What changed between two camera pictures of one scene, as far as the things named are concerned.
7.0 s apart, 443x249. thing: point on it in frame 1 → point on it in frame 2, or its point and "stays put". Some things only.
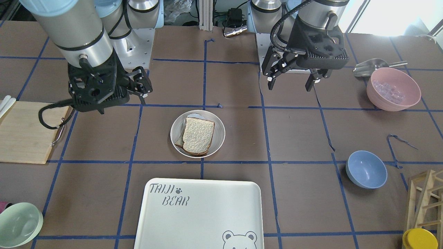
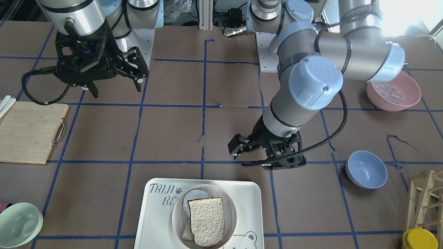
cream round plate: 218,135 → 179,215
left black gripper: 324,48 → 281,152
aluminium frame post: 206,15 stays put
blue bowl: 365,169 stays put
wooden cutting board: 23,138 stays put
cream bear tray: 177,213 stays put
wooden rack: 425,206 stays put
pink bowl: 392,89 stays put
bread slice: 180,142 → 187,234
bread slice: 197,135 → 207,220
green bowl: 20,223 stays put
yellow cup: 418,238 stays put
